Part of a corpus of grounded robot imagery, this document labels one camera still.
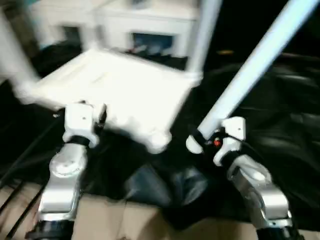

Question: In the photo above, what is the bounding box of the white plastic table top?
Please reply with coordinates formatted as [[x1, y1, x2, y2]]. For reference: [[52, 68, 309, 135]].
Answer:
[[13, 48, 205, 155]]

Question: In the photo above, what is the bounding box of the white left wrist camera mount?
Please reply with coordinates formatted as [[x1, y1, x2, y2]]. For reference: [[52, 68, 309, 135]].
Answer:
[[61, 101, 108, 149]]

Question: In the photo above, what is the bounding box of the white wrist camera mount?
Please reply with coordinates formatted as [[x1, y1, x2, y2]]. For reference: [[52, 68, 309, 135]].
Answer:
[[61, 101, 108, 149], [212, 116, 248, 167]]

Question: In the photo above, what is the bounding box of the white plastic table leg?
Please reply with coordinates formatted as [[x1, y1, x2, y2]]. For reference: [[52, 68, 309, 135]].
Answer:
[[185, 0, 320, 154], [0, 0, 41, 101], [186, 0, 223, 76]]

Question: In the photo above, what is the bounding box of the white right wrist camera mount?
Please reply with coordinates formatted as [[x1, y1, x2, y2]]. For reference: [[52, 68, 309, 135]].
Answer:
[[212, 116, 248, 167]]

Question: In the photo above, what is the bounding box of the black metal stand frame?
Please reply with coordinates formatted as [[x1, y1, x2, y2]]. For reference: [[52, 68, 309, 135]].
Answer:
[[0, 182, 43, 240]]

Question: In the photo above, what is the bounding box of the black backdrop cloth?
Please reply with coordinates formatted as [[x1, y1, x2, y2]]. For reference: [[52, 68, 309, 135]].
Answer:
[[207, 0, 320, 58]]

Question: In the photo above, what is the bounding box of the black work mat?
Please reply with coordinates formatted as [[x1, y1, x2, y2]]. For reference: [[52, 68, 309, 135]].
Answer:
[[0, 39, 320, 231]]

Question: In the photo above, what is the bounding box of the white glass-door sideboard cabinet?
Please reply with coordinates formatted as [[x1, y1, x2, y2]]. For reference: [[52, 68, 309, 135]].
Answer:
[[28, 0, 201, 58]]

